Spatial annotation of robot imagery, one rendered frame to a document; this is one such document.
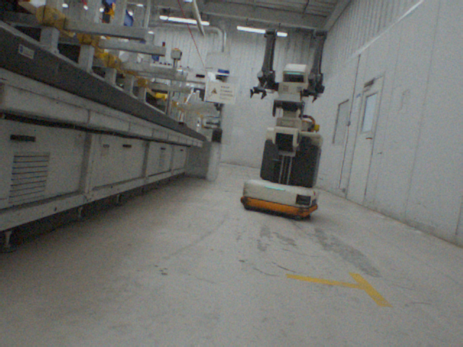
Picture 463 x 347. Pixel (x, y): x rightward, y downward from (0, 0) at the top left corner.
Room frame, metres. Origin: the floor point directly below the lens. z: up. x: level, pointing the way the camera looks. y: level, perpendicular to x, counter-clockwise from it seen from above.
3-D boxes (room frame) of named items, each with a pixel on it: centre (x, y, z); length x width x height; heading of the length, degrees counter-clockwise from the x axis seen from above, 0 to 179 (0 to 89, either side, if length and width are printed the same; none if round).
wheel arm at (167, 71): (1.56, 0.50, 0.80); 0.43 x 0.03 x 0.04; 89
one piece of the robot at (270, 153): (3.56, -0.60, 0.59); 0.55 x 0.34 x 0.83; 68
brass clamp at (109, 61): (1.54, 0.56, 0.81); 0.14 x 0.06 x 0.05; 179
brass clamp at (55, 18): (1.04, 0.57, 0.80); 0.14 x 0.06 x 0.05; 179
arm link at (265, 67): (3.13, -0.19, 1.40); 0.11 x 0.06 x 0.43; 67
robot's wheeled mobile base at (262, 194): (3.47, -0.56, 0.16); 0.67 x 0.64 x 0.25; 158
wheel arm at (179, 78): (1.81, 0.50, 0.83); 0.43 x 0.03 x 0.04; 89
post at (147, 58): (2.02, 0.55, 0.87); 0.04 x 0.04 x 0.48; 89
